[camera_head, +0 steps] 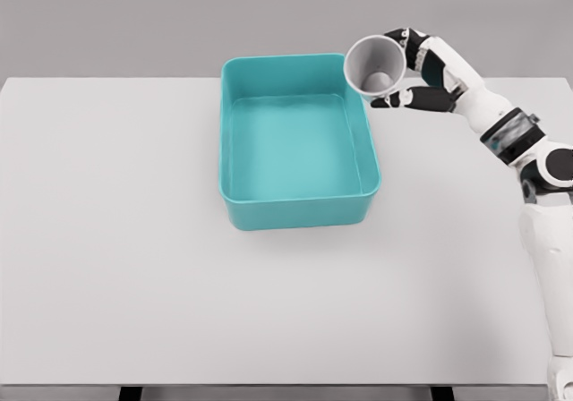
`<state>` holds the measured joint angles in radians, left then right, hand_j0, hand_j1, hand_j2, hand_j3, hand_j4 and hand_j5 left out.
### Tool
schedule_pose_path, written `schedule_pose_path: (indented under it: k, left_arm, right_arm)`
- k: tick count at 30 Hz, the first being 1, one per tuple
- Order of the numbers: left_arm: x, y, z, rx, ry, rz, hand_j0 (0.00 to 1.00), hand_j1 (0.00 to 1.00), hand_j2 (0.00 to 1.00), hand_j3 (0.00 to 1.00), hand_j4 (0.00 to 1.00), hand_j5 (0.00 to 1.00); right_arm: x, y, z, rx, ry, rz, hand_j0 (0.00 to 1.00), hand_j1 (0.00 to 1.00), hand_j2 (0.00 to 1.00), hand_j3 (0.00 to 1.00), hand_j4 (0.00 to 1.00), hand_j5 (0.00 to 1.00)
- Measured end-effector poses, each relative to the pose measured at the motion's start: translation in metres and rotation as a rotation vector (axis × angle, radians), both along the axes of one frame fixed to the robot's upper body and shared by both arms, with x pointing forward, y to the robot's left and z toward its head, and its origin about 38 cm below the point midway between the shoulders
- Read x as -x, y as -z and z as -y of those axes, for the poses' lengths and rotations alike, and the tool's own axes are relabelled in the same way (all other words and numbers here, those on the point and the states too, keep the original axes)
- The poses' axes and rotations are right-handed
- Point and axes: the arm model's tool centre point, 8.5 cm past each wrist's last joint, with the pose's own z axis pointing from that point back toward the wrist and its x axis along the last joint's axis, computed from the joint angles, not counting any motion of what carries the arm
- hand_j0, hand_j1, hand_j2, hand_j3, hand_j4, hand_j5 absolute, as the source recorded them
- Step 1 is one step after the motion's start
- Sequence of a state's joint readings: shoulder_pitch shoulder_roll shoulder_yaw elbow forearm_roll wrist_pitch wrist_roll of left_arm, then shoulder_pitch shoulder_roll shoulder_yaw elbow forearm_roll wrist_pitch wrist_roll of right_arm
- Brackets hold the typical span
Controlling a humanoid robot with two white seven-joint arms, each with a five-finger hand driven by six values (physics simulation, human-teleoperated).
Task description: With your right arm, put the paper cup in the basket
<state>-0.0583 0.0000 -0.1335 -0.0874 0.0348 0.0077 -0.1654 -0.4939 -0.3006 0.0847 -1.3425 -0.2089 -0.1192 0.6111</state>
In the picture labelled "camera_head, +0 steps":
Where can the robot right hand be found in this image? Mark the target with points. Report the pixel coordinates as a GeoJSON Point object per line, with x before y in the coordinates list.
{"type": "Point", "coordinates": [441, 63]}

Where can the grey paper cup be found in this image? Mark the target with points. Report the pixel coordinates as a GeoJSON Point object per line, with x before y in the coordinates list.
{"type": "Point", "coordinates": [374, 63]}

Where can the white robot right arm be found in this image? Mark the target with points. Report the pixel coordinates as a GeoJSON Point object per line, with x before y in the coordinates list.
{"type": "Point", "coordinates": [535, 159]}

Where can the teal plastic basket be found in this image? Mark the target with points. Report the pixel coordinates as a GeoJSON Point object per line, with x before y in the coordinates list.
{"type": "Point", "coordinates": [293, 146]}

